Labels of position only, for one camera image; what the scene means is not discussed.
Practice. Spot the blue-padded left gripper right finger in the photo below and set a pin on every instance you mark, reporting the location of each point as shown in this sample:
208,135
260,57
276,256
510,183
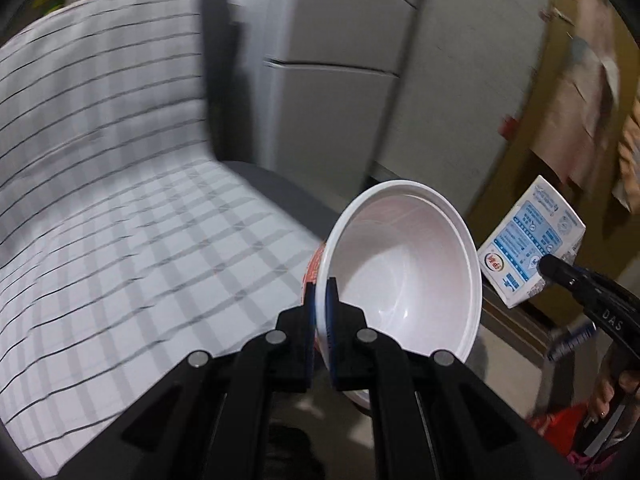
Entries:
432,417

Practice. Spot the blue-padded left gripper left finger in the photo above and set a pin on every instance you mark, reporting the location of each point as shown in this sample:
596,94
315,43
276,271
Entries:
207,418

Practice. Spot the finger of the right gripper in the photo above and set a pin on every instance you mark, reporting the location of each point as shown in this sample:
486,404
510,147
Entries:
575,280
566,341

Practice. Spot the white blue milk carton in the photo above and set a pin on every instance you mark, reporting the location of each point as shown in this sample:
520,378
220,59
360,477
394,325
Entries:
540,223

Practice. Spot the white foam bowl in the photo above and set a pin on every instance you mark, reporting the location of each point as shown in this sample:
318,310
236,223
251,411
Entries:
401,253

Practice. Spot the person's right hand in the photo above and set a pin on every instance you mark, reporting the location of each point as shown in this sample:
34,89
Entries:
617,371

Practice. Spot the papers hanging on door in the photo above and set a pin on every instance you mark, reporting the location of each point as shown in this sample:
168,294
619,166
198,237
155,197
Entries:
577,129

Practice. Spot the yellow-brown door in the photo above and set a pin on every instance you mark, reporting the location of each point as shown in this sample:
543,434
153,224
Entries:
611,241

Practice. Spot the white black-grid cloth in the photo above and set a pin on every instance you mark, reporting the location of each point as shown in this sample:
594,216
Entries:
125,242

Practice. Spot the grey refrigerator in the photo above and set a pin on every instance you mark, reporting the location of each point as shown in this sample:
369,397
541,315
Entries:
332,93

